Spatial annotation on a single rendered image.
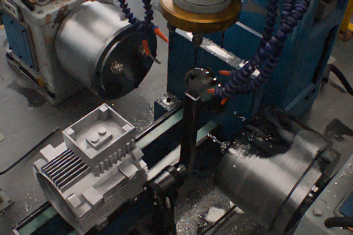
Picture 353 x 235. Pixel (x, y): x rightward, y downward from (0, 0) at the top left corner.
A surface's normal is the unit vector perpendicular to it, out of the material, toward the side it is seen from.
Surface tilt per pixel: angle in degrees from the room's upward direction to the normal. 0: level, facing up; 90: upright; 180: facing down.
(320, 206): 0
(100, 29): 21
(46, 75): 89
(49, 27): 90
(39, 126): 0
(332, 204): 0
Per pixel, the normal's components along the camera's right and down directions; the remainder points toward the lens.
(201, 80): -0.69, 0.52
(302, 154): -0.07, -0.57
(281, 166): -0.33, -0.29
